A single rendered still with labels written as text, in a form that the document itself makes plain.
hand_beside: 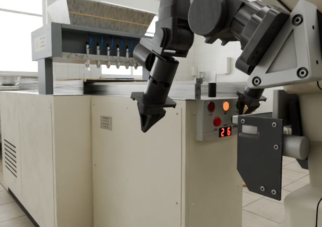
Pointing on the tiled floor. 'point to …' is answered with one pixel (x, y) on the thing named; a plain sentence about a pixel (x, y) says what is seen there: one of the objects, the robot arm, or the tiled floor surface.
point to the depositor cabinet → (49, 156)
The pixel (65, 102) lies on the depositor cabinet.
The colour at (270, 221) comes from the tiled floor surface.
